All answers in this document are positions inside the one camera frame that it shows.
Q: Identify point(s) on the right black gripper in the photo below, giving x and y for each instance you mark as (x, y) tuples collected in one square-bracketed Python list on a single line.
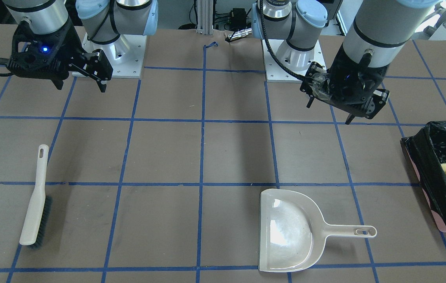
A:
[(70, 44)]

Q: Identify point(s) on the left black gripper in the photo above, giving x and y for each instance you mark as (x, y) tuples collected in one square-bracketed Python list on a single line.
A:
[(381, 73)]

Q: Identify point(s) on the beige plastic dustpan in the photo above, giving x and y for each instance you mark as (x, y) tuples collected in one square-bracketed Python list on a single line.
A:
[(293, 231)]

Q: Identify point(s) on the beige hand brush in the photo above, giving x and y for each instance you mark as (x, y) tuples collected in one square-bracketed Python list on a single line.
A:
[(39, 207)]

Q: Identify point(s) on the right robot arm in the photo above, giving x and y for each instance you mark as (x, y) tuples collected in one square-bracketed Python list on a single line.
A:
[(104, 20)]

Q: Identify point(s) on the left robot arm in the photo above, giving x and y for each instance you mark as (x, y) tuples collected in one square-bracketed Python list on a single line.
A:
[(290, 32)]

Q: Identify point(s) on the bin with black bag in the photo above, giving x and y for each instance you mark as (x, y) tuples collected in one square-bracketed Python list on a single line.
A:
[(426, 152)]

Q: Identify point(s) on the aluminium frame post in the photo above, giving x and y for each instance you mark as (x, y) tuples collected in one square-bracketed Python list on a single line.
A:
[(204, 17)]

